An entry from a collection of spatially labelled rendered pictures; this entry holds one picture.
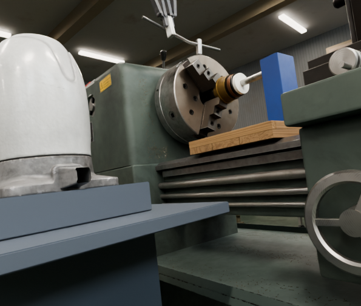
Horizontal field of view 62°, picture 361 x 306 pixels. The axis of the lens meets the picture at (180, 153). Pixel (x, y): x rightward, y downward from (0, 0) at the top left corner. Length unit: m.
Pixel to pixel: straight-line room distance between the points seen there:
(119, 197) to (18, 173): 0.15
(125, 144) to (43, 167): 0.62
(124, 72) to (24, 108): 0.66
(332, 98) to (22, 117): 0.47
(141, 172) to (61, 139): 0.59
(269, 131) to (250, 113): 8.66
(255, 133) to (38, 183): 0.48
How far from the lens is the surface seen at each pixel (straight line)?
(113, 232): 0.38
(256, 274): 0.83
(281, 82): 0.88
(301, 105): 0.54
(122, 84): 1.13
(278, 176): 0.73
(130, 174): 1.07
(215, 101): 1.05
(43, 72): 0.54
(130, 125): 1.08
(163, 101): 1.07
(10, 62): 0.55
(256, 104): 9.29
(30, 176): 0.50
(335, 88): 0.51
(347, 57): 0.54
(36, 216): 0.44
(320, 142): 0.56
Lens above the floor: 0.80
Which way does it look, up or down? 5 degrees up
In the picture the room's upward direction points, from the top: 7 degrees counter-clockwise
